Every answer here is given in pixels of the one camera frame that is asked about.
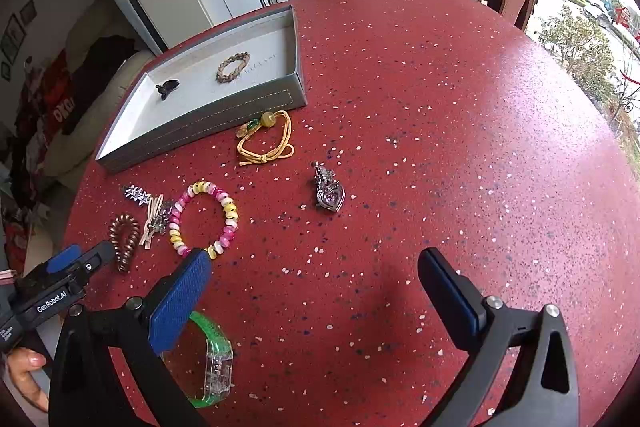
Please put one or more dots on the grey jewelry tray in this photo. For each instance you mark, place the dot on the grey jewelry tray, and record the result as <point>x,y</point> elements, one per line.
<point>200,74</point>

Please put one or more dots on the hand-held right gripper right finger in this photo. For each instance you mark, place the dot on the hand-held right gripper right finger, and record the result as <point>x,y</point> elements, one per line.
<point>450,302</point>

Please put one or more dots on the silver butterfly hair clip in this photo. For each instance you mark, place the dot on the silver butterfly hair clip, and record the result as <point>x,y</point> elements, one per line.
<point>163,217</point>

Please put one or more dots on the dark clothing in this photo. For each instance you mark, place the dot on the dark clothing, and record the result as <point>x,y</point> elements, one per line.
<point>100,67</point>

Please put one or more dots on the person's left hand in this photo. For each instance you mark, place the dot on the person's left hand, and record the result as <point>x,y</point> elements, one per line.
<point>25,369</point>

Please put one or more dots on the black hair claw clip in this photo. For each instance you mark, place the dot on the black hair claw clip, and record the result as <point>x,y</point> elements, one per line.
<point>167,88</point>

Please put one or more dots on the beige bunny hair clip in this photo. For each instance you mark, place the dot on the beige bunny hair clip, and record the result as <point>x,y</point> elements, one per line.
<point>150,223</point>

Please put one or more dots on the framed wall picture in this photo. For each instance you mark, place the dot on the framed wall picture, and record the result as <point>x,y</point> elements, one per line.
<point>11,39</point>
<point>28,12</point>

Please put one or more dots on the silver star hair clip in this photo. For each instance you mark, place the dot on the silver star hair clip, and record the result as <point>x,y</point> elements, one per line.
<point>136,193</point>

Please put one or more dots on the red printed cloth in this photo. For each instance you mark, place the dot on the red printed cloth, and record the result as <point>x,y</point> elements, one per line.
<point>50,102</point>

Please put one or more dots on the green translucent wristband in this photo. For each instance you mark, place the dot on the green translucent wristband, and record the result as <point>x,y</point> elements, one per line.
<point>218,338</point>

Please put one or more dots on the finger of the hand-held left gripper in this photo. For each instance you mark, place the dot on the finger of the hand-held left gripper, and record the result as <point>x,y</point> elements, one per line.
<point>96,257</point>
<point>62,258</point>

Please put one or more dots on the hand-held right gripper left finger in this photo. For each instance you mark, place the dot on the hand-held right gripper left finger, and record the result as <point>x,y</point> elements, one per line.
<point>180,302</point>

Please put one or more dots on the cream sofa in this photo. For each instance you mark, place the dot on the cream sofa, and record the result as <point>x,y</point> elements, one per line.
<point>95,147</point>

